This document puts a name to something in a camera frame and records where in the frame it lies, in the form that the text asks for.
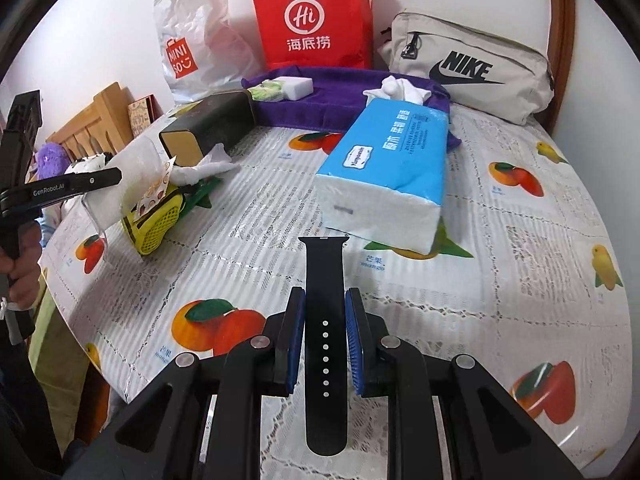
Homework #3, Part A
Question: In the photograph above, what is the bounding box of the red paper shopping bag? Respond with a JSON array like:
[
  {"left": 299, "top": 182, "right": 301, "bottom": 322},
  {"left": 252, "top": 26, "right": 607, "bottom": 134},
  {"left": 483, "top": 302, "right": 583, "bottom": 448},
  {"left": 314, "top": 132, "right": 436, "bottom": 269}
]
[{"left": 249, "top": 0, "right": 375, "bottom": 72}]

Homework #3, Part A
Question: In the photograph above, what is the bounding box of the black watch strap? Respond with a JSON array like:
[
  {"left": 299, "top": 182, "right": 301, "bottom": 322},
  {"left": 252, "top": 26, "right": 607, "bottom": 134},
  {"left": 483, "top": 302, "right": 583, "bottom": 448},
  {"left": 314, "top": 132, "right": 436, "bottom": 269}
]
[{"left": 298, "top": 235, "right": 349, "bottom": 456}]

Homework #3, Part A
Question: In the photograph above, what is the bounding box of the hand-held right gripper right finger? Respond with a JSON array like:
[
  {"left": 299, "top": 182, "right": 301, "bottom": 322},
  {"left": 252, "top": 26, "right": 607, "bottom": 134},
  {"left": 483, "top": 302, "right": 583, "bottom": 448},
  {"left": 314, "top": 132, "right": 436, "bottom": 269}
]
[{"left": 344, "top": 287, "right": 586, "bottom": 480}]

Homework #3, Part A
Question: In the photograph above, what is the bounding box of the blue tissue pack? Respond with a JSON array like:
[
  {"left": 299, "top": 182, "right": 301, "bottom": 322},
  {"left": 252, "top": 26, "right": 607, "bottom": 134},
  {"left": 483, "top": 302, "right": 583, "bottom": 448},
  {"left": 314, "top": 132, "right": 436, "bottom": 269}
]
[{"left": 315, "top": 99, "right": 449, "bottom": 253}]

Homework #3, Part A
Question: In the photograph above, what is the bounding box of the white dotted pillow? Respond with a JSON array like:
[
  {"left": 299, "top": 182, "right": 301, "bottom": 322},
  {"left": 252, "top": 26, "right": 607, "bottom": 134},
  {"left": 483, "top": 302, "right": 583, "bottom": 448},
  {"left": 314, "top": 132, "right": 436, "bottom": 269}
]
[{"left": 70, "top": 154, "right": 109, "bottom": 172}]

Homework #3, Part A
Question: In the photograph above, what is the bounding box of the person's left hand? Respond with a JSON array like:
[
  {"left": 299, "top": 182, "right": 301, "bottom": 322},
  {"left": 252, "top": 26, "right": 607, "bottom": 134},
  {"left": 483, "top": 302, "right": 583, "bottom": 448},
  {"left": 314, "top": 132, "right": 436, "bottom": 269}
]
[{"left": 0, "top": 219, "right": 44, "bottom": 311}]

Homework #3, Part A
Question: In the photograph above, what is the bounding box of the yellow mesh pouch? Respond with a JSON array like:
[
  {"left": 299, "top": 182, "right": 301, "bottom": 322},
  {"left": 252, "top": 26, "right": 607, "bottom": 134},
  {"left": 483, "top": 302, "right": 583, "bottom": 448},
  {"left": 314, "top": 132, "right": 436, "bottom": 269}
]
[{"left": 122, "top": 184, "right": 187, "bottom": 258}]

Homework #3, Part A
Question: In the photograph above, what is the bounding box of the clear sticker packet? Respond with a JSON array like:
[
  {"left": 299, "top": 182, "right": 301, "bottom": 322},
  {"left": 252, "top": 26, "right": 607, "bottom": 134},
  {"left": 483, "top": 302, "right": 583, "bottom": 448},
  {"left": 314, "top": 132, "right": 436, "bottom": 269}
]
[{"left": 80, "top": 139, "right": 178, "bottom": 241}]

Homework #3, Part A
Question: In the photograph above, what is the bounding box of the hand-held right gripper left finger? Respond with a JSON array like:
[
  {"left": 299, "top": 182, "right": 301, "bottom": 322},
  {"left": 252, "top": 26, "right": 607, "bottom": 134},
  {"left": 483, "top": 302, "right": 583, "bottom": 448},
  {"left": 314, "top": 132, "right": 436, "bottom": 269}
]
[{"left": 95, "top": 287, "right": 306, "bottom": 480}]

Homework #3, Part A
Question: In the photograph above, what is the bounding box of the black and gold box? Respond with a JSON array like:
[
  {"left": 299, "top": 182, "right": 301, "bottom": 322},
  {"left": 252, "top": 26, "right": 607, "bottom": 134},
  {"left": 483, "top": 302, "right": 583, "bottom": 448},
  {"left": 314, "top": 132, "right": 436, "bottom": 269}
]
[{"left": 159, "top": 91, "right": 258, "bottom": 166}]

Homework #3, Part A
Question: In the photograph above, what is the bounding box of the brown wooden door frame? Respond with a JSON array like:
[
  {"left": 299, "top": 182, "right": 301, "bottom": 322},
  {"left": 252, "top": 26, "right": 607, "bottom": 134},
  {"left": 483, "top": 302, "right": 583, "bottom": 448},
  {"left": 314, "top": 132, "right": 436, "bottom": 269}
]
[{"left": 542, "top": 0, "right": 576, "bottom": 136}]

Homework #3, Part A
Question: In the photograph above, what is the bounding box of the dark green leaf packet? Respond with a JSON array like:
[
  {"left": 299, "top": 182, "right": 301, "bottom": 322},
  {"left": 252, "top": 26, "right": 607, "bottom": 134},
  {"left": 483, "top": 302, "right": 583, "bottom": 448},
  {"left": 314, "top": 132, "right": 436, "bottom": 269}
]
[{"left": 179, "top": 177, "right": 224, "bottom": 212}]

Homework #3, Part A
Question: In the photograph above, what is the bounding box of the light green packet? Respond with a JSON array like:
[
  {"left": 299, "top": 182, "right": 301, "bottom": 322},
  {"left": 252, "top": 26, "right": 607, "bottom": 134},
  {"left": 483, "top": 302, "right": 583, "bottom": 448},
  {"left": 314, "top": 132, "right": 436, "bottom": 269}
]
[{"left": 247, "top": 80, "right": 283, "bottom": 102}]

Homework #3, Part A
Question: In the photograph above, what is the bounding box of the white plastic shopping bag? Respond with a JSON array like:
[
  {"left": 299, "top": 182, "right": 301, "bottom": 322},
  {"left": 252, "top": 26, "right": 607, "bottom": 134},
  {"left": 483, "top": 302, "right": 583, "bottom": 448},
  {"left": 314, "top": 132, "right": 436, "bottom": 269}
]
[{"left": 152, "top": 0, "right": 263, "bottom": 106}]

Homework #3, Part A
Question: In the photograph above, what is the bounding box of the light green cloth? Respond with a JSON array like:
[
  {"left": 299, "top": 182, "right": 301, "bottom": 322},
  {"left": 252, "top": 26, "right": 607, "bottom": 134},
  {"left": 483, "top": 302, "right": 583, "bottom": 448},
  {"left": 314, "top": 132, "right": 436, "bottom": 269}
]
[{"left": 42, "top": 285, "right": 96, "bottom": 411}]

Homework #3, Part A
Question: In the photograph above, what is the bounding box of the purple towel tray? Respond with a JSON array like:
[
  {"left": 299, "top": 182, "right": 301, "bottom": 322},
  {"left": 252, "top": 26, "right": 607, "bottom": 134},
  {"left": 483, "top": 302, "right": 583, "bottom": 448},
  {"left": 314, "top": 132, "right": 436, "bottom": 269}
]
[{"left": 241, "top": 66, "right": 461, "bottom": 152}]

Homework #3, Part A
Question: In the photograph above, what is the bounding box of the grey waist bag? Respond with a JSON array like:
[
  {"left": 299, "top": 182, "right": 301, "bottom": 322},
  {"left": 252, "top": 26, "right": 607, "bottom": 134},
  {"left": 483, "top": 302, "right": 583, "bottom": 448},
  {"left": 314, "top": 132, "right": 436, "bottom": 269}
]
[{"left": 376, "top": 10, "right": 556, "bottom": 126}]

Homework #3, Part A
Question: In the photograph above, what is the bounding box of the white sponge block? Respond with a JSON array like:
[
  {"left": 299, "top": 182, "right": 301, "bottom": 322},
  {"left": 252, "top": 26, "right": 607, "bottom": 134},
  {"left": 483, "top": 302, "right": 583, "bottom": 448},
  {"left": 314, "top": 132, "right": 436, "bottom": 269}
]
[{"left": 270, "top": 76, "right": 314, "bottom": 102}]

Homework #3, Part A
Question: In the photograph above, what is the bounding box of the person's left forearm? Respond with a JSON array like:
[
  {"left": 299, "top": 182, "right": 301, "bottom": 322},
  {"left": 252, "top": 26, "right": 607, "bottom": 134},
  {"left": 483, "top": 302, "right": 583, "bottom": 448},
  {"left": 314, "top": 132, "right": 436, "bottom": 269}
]
[{"left": 0, "top": 305, "right": 66, "bottom": 480}]

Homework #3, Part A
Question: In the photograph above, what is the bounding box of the patterned cardboard box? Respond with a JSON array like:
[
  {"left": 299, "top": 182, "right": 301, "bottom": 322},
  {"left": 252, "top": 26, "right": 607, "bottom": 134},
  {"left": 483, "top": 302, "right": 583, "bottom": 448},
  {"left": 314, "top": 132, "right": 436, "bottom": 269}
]
[{"left": 127, "top": 95, "right": 158, "bottom": 138}]

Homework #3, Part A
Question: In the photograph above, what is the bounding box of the purple plush toy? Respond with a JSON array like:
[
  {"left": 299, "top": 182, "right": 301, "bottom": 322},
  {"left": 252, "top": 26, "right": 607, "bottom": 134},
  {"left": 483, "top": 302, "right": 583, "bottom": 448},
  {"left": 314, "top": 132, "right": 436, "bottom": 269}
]
[{"left": 35, "top": 142, "right": 71, "bottom": 183}]

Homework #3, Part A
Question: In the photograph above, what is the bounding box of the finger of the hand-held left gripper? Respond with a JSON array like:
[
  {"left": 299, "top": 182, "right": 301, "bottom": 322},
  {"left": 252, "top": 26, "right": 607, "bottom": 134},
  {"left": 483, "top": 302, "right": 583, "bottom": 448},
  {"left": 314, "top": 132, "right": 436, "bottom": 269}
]
[{"left": 66, "top": 167, "right": 123, "bottom": 196}]

